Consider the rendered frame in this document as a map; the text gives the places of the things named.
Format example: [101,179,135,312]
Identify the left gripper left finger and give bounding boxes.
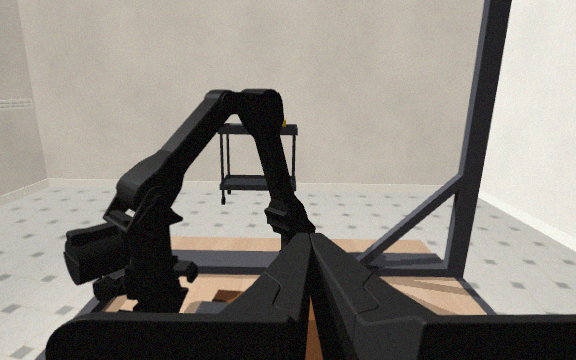
[45,233,312,360]

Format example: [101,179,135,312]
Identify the grey network switch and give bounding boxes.
[195,301,229,313]

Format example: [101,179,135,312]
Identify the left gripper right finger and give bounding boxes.
[310,233,576,360]

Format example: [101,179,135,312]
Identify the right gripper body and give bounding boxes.
[117,254,198,313]

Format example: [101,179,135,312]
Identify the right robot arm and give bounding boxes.
[63,89,316,302]

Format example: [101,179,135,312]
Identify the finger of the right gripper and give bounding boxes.
[159,287,189,313]

